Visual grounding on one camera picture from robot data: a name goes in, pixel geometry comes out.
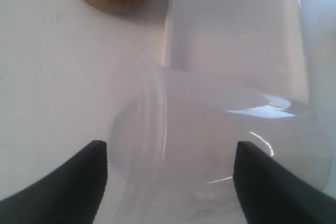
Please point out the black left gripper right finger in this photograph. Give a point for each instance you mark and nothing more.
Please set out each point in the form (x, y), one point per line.
(268, 193)

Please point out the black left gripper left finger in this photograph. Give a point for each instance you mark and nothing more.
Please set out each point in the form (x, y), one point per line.
(72, 193)

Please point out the translucent plastic measuring cup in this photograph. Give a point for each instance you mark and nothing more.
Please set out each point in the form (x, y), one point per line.
(172, 141)

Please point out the white rectangular tray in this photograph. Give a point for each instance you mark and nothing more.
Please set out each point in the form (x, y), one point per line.
(284, 47)

